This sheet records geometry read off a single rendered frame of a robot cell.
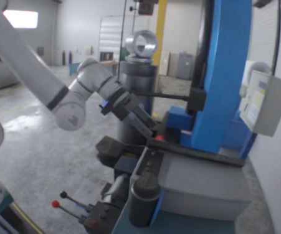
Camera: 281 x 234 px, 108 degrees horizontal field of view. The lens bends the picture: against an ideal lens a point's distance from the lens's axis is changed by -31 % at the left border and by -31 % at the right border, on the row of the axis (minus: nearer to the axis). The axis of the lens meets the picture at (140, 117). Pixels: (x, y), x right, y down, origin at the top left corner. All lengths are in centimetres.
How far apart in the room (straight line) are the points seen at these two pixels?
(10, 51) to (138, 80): 58
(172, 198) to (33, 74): 52
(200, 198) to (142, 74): 60
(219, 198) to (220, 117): 43
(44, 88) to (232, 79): 73
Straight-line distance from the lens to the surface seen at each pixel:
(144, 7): 104
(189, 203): 50
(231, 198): 51
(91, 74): 53
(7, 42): 45
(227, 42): 74
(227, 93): 75
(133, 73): 76
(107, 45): 1306
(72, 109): 40
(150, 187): 35
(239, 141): 325
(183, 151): 55
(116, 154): 83
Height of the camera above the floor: 153
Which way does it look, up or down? 25 degrees down
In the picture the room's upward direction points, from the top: 6 degrees clockwise
